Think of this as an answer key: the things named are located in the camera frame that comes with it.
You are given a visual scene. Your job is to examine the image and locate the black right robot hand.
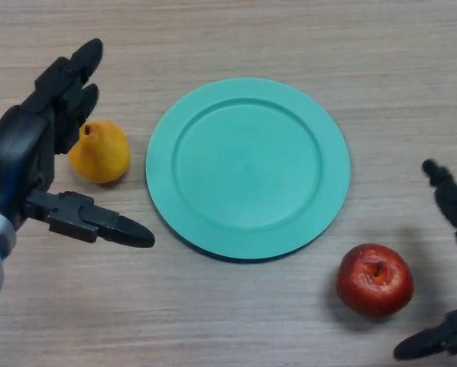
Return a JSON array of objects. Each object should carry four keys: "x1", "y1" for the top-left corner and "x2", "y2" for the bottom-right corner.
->
[{"x1": 393, "y1": 159, "x2": 457, "y2": 361}]

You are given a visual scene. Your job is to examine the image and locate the yellow orange pear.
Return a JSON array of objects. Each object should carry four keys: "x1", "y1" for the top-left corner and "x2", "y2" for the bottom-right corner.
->
[{"x1": 67, "y1": 120, "x2": 131, "y2": 184}]

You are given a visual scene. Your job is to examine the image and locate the red apple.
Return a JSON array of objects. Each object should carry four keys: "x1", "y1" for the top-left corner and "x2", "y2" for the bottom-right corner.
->
[{"x1": 335, "y1": 243, "x2": 415, "y2": 318}]

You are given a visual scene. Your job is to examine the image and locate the green round plate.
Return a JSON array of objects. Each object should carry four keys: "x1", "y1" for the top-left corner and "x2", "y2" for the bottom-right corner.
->
[{"x1": 145, "y1": 77, "x2": 352, "y2": 263}]

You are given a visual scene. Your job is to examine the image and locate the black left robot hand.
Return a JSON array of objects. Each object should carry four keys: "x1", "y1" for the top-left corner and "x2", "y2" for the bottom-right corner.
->
[{"x1": 0, "y1": 37, "x2": 156, "y2": 249}]

